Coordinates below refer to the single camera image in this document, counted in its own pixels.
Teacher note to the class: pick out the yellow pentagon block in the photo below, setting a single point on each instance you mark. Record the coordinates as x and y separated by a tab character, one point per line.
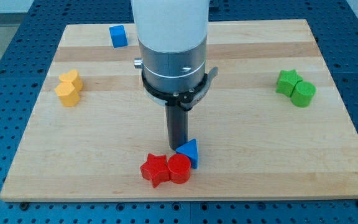
67	94

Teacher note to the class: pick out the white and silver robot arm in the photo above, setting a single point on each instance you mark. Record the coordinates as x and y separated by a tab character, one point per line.
172	36

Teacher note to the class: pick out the wooden board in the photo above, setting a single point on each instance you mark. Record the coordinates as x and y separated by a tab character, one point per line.
272	125

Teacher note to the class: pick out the blue triangle block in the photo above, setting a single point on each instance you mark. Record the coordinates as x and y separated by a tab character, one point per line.
190	149

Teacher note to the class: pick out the blue cube block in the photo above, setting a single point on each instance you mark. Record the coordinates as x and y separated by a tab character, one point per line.
118	36

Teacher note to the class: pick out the red star block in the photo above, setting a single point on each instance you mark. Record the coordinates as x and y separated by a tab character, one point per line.
155	169

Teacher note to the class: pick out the green star block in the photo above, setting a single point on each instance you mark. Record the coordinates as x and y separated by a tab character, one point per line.
287	80

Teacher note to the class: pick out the yellow heart block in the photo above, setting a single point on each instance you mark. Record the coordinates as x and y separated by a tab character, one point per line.
72	77

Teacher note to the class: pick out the red cylinder block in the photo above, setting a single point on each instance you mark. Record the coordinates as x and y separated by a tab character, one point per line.
179	167

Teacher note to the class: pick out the green cylinder block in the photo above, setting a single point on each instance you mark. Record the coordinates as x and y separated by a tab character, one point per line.
303	94

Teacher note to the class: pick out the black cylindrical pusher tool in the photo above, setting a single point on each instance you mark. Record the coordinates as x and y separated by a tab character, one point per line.
177	126

